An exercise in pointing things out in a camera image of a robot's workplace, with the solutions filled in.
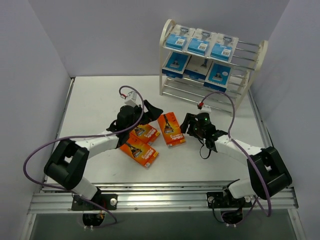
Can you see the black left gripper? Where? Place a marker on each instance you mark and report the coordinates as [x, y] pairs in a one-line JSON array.
[[144, 111]]

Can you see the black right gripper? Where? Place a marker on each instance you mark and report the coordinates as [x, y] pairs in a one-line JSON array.
[[191, 124]]

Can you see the orange Gillette Fusion5 box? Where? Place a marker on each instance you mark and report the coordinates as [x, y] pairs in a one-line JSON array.
[[146, 133], [139, 151], [170, 129]]

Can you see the grey Harry's box blue razor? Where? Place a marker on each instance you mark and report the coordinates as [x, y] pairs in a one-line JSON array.
[[198, 67]]

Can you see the clear Gillette blister pack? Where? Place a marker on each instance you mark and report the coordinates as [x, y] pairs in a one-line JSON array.
[[201, 42], [179, 37]]

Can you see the white Gillette Skinguard razor pack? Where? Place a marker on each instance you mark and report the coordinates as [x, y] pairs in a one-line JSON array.
[[224, 47]]

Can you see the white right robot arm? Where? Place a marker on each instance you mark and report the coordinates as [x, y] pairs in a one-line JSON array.
[[268, 173]]

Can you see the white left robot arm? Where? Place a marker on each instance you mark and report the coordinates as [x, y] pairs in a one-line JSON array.
[[68, 161]]

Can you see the cream metal-rod shelf rack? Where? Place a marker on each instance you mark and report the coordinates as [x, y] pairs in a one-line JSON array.
[[246, 63]]

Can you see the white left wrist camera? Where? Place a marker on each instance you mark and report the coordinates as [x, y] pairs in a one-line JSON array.
[[129, 99]]

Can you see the aluminium mounting rail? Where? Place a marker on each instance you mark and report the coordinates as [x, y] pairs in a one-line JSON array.
[[184, 196]]

